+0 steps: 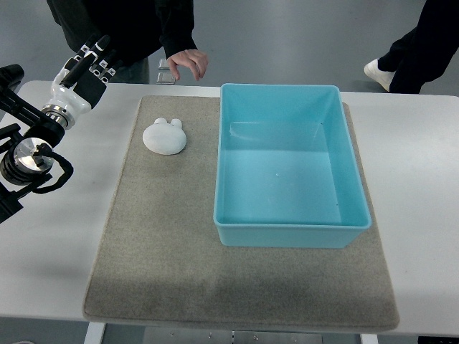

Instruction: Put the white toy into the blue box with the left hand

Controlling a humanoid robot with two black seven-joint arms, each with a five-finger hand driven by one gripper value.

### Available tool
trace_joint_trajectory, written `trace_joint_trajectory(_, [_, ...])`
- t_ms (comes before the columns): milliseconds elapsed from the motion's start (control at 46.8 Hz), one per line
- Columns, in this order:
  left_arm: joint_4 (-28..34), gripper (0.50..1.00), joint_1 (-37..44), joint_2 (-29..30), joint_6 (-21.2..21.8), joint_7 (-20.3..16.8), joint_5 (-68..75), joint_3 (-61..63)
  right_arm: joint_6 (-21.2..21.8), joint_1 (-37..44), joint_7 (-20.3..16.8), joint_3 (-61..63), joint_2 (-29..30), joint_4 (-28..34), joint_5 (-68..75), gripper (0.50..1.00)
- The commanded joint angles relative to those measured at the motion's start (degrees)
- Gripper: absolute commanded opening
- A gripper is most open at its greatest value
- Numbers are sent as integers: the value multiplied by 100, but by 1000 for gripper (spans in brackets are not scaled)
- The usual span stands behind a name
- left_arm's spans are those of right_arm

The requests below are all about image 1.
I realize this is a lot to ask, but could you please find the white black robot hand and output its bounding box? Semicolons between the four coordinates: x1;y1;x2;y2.
42;35;123;114

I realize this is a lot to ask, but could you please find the white bunny toy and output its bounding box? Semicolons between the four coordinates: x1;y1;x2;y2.
142;118;187;156

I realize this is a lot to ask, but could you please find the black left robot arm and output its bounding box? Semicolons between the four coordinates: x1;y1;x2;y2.
1;35;123;221

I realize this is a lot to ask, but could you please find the black sleeve forearm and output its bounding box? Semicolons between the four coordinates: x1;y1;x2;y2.
154;0;197;58

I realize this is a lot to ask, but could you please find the blue plastic box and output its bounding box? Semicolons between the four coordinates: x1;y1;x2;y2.
214;83;372;249

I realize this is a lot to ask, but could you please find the person's bare hand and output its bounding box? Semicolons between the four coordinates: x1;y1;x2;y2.
166;49;209;81

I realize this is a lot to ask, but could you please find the person's black torso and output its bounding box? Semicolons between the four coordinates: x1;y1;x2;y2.
46;0;197;84

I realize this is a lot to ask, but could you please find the upper floor socket plate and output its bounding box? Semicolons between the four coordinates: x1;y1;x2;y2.
158;58;169;70

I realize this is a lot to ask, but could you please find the floor socket plate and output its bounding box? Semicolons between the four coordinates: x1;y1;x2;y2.
156;72;176;85
158;58;169;70

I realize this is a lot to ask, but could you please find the lower floor socket plate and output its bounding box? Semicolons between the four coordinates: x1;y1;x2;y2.
156;72;176;85

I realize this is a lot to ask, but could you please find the grey felt mat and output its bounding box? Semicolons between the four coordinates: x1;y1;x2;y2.
82;96;399;333

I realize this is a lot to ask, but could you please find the white table leg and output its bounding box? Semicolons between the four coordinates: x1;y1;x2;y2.
83;322;105;344

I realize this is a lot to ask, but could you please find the white sneaker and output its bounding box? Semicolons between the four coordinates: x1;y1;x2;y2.
364;59;394;92

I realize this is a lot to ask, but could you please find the black trouser leg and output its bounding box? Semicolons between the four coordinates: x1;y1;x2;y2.
377;1;458;94

